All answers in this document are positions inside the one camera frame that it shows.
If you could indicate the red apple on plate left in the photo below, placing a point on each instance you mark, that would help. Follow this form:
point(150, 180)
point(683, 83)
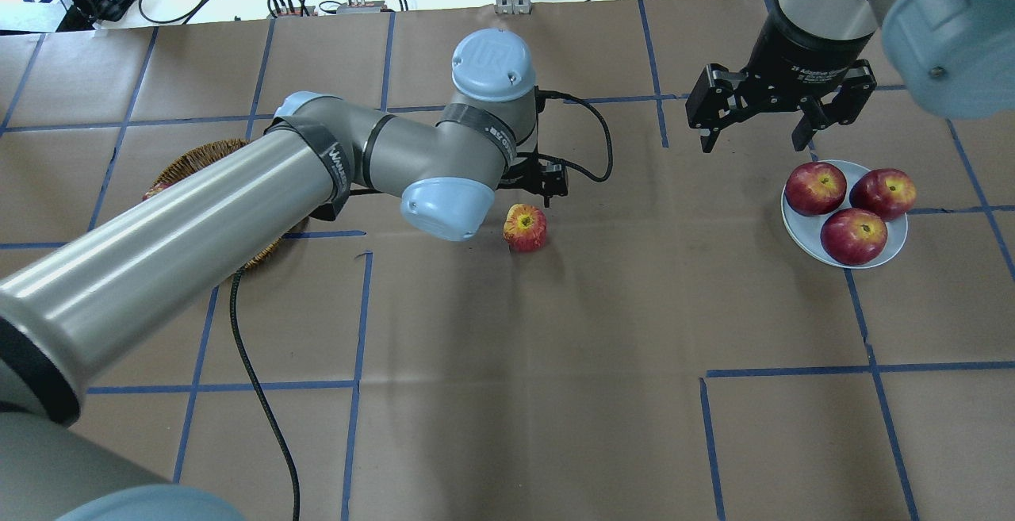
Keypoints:
point(815, 188)

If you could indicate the red yellow apple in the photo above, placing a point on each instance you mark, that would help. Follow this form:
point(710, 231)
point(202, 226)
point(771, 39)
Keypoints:
point(525, 228)

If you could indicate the woven wicker basket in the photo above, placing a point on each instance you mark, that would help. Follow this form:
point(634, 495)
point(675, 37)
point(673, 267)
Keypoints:
point(216, 220)

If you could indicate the red apple on plate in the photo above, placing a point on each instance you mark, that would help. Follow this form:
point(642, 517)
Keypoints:
point(887, 192)
point(815, 188)
point(853, 236)

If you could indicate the dark red apple in basket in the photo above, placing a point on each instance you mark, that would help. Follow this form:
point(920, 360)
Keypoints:
point(159, 187)

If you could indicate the red apple on plate front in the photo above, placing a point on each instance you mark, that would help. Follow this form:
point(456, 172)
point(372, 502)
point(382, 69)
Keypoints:
point(853, 236)

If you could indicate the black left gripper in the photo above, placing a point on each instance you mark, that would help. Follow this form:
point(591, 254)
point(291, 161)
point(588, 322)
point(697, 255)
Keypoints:
point(533, 178)

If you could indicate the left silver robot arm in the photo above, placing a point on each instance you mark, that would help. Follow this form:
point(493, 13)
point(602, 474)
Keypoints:
point(70, 316)

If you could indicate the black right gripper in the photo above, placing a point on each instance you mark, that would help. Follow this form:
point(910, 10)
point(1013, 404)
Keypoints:
point(799, 58)

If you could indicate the red apple on plate right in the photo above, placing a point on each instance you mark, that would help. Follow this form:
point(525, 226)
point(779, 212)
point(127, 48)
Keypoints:
point(887, 192)

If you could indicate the light blue plate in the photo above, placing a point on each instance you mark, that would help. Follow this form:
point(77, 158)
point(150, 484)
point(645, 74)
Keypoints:
point(804, 230)

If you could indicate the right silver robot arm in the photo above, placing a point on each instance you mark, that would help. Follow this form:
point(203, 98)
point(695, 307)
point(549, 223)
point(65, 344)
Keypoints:
point(955, 57)

